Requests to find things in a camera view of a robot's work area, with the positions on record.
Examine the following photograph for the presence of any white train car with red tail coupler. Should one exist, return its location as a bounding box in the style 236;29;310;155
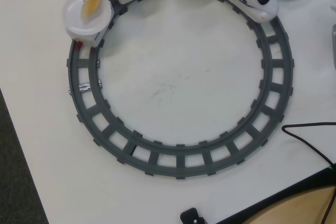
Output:
68;0;115;49

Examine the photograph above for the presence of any grey circular toy train track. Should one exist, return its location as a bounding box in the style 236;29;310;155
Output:
66;0;295;180

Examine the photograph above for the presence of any light wooden board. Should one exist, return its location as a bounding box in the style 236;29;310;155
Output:
230;184;336;224

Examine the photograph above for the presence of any black cable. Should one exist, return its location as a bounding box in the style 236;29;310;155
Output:
282;121;336;224

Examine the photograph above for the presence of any black plastic adapter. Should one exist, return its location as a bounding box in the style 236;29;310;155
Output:
180;208;207;224

